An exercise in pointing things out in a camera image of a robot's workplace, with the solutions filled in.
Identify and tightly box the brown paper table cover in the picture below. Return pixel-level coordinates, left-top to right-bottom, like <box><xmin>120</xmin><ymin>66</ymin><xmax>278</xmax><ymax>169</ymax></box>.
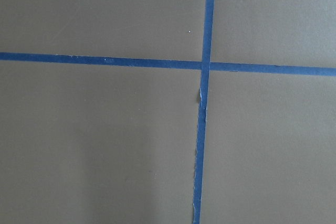
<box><xmin>1</xmin><ymin>0</ymin><xmax>335</xmax><ymax>223</ymax></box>

